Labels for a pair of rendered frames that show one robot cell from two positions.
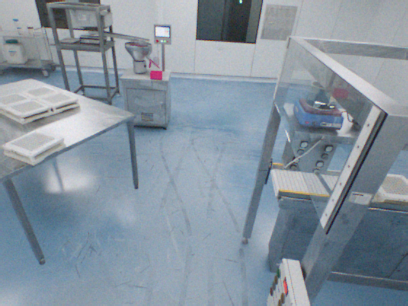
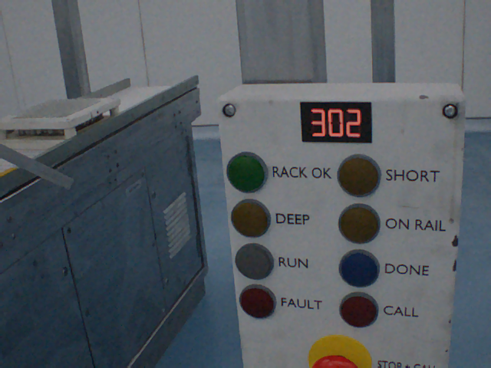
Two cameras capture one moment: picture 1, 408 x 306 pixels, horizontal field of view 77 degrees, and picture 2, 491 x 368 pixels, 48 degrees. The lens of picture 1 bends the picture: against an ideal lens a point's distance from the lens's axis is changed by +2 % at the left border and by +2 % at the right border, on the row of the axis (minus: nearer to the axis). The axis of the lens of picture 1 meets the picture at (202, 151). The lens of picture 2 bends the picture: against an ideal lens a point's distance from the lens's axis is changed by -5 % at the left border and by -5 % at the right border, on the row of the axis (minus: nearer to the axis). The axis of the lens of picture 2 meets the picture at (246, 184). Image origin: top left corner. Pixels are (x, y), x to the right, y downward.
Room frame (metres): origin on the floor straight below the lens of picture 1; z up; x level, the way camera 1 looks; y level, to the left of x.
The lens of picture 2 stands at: (0.40, 0.09, 1.18)
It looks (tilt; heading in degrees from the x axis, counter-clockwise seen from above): 20 degrees down; 285
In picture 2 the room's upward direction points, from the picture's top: 5 degrees counter-clockwise
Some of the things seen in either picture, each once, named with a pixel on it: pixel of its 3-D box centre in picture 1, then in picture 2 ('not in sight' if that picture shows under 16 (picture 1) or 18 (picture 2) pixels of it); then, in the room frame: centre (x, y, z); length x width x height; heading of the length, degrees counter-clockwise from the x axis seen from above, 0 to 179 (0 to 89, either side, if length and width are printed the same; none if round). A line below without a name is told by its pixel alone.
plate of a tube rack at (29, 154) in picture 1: (33, 143); not in sight; (1.36, 1.08, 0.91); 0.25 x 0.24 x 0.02; 161
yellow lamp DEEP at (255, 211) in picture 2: not in sight; (249, 219); (0.50, -0.28, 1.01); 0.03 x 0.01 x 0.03; 177
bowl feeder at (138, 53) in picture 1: (143, 58); not in sight; (3.65, 0.92, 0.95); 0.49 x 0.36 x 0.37; 95
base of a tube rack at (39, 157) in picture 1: (36, 148); not in sight; (1.36, 1.08, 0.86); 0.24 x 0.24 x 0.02; 71
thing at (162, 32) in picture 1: (162, 49); not in sight; (3.76, 0.68, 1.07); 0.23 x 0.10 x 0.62; 95
